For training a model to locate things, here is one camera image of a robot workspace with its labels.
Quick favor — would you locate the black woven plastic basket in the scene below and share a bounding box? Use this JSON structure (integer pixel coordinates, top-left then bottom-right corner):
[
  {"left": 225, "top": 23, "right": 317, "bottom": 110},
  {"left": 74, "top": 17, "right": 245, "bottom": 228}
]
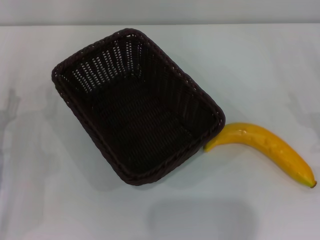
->
[{"left": 51, "top": 28, "right": 226, "bottom": 187}]

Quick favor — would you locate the yellow banana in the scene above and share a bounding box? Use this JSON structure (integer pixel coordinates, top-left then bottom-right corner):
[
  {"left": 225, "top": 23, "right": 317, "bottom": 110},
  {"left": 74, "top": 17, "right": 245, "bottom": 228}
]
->
[{"left": 203, "top": 122, "right": 318, "bottom": 189}]

